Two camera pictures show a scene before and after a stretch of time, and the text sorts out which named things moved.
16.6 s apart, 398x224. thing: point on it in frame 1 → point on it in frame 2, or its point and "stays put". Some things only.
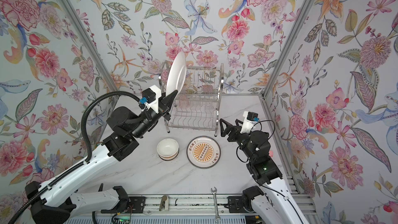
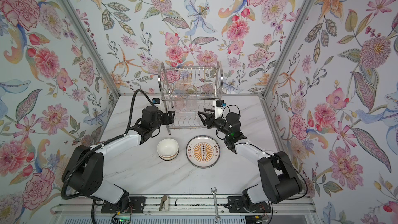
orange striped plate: x=177 y=73 → x=202 y=151
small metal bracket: x=164 y=205 stays put
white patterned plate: x=203 y=161 stays put
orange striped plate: x=203 y=151 stays put
